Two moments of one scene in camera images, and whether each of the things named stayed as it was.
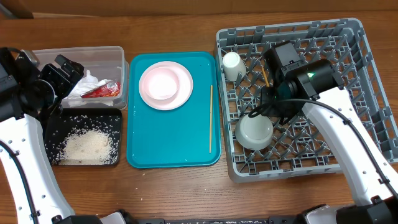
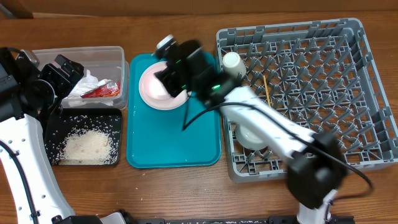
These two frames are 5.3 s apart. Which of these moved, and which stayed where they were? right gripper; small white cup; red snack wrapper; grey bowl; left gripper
Moved: right gripper
Stayed: small white cup; grey bowl; red snack wrapper; left gripper
